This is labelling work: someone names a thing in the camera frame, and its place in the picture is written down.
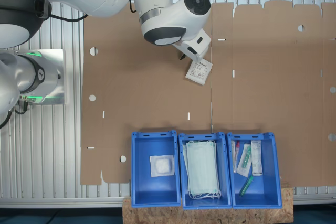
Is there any wooden chipboard slab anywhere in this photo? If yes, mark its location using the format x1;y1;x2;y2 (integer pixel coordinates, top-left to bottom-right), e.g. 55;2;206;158
122;182;294;224

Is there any red-capped tube in clear packet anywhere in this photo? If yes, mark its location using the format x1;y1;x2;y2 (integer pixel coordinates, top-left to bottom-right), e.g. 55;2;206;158
232;141;242;174

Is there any white printed cotton packet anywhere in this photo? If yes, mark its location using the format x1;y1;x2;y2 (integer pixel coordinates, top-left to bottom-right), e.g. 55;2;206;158
185;60;213;86

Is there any green syringe in clear packet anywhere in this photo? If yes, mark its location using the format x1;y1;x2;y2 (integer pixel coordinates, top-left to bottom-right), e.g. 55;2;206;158
236;143;253;177

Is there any blue bin with tube packets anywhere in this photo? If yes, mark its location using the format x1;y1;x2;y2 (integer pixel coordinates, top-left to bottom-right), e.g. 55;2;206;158
226;131;283;210

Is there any long white printed packet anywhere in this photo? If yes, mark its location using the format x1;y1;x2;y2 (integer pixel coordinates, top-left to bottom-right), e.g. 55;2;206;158
250;140;264;177

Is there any black base connector cable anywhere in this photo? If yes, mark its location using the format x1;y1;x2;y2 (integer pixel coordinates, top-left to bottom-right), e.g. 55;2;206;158
0;97;30;130

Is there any blue bin with cotton bag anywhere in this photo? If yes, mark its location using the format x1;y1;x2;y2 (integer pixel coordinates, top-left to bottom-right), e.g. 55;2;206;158
131;129;182;208

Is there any clear bag of white cotton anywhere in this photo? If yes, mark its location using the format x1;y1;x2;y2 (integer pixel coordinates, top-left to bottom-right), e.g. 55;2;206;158
149;154;175;177

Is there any pale green face mask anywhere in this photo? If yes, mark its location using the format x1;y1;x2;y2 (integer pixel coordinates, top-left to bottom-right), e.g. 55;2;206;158
185;141;220;195
182;140;223;200

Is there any blue bin with face masks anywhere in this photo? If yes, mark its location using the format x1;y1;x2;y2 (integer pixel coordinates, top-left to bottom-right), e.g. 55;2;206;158
177;131;233;210

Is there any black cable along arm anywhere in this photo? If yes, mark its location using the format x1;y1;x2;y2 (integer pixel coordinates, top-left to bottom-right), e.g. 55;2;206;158
50;0;139;23

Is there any loose green tube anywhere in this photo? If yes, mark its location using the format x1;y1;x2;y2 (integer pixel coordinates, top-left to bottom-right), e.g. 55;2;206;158
239;175;255;197

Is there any brown cardboard sheet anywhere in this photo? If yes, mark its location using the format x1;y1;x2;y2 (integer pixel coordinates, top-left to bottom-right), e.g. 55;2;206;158
80;1;213;186
211;0;336;188

